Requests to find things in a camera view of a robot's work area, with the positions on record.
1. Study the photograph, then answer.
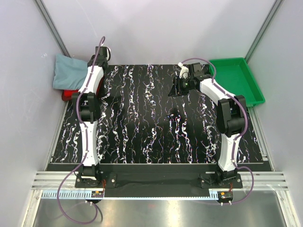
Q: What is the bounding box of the grey blue t shirt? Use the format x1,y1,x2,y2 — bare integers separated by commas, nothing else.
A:
53,54,88,90

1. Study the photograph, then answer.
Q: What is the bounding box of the black mounting base plate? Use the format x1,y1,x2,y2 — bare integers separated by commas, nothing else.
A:
75,172,243,189

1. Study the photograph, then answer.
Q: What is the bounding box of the green plastic tray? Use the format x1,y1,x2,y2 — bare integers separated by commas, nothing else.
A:
209,58,265,107

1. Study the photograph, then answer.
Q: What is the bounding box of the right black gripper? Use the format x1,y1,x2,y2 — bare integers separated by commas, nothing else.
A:
168,76,193,97

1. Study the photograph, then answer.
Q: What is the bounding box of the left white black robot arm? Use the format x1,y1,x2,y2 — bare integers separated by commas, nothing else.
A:
71,46,111,188

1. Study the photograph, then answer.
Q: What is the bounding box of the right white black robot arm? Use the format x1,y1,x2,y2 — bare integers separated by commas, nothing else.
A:
169,62,248,188

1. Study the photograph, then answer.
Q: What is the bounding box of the aluminium frame rail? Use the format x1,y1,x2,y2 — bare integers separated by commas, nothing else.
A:
31,172,288,191

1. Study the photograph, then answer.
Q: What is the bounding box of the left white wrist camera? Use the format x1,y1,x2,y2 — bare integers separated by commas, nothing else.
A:
106,47,111,61

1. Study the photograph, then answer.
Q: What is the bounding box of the white slotted cable duct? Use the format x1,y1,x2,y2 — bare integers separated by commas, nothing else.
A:
42,189,218,201

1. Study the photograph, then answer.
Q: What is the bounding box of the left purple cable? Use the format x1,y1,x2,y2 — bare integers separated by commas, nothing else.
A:
57,35,106,224

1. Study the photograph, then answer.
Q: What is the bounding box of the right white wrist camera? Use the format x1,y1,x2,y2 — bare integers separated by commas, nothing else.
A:
178,62,189,79

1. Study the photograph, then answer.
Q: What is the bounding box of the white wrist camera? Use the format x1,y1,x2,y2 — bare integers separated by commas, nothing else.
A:
178,62,189,79
106,47,111,61

